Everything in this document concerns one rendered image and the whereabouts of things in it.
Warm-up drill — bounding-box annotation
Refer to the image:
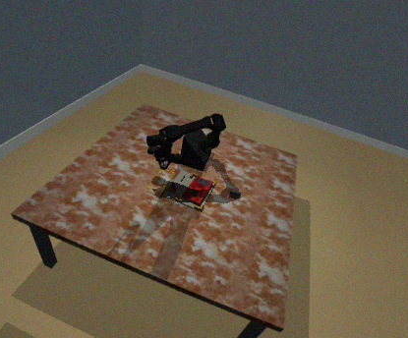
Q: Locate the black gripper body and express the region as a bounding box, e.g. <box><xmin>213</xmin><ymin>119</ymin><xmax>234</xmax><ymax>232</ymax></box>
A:
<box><xmin>147</xmin><ymin>143</ymin><xmax>183</xmax><ymax>164</ymax></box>

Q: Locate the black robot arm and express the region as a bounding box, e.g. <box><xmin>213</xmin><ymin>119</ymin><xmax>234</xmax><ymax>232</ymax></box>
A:
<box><xmin>146</xmin><ymin>113</ymin><xmax>226</xmax><ymax>163</ymax></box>

